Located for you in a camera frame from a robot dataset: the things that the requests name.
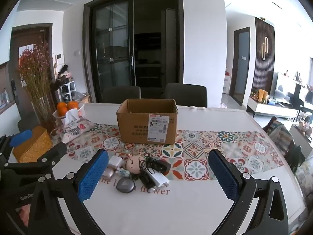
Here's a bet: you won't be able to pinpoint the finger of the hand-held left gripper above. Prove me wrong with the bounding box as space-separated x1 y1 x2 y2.
0 129 33 164
5 142 67 177

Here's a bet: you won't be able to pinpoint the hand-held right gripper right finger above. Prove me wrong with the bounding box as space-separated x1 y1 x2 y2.
209 149 289 235

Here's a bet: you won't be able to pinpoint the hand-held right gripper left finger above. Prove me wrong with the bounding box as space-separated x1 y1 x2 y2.
28 149 109 235

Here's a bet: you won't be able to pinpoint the white square power adapter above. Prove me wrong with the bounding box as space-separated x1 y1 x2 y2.
108 155 120 168

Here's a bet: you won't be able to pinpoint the beige deer head figure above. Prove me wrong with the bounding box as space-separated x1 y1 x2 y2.
126 153 145 174

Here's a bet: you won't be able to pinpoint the black charger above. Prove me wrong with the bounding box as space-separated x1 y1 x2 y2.
153 160 171 175

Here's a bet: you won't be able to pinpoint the pale rectangular charger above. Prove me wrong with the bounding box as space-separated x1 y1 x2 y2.
149 173 170 188

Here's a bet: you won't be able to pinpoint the brown cardboard box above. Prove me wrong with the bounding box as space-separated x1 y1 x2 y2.
116 99 178 144

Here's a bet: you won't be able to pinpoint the yellow woven box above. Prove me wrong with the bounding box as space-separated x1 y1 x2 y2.
13 126 53 163

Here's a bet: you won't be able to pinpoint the small pale toy figure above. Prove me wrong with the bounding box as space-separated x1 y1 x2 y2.
115 168 131 178

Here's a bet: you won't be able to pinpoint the floral fabric tissue pouch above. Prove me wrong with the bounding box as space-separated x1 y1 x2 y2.
56 109 94 144

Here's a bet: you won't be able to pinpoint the grey round device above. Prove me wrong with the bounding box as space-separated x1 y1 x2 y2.
115 178 136 193

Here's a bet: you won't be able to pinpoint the glass vase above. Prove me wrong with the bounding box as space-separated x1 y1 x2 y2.
31 95 55 133

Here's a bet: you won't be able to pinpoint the pile of oranges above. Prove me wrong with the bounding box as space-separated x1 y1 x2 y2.
57 101 79 116

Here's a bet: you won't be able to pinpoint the black door lock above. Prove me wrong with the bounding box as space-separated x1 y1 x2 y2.
10 79 20 104

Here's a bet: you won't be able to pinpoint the white ribbed basket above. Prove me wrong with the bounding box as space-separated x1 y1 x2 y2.
52 103 85 125

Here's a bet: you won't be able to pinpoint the black rectangular block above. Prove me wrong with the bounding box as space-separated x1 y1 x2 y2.
139 173 157 189

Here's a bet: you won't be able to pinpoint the white shoe rack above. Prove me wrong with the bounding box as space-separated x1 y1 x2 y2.
52 65 75 101

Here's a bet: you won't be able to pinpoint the dried red flowers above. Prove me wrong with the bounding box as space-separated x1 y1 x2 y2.
18 42 55 101

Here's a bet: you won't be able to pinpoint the wooden chair with striped cloth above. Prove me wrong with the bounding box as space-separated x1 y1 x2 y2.
263 116 306 174

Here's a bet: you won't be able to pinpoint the white television console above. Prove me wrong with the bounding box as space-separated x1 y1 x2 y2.
246 95 306 121

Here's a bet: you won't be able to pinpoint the orange door poster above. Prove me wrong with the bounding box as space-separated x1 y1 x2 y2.
18 43 35 65

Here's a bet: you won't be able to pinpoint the dark grey dining chair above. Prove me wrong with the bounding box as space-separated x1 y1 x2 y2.
163 83 208 108
102 86 141 104

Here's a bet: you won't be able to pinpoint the brown entrance door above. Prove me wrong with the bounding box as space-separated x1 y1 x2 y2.
10 23 55 118

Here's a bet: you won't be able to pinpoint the television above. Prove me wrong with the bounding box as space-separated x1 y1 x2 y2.
273 72 297 103

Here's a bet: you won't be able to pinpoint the dark interior door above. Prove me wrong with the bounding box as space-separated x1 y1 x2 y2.
231 27 251 106

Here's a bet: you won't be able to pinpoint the dark glass sliding door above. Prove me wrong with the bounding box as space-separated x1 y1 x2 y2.
92 0 136 101

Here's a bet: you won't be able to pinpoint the black cable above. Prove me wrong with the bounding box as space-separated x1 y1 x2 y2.
138 152 159 174

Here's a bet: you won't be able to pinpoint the dark slatted wall panel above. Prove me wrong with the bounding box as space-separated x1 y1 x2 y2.
251 17 275 101

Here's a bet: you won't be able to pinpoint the gold wall ornament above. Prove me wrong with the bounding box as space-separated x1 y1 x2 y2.
262 36 269 60

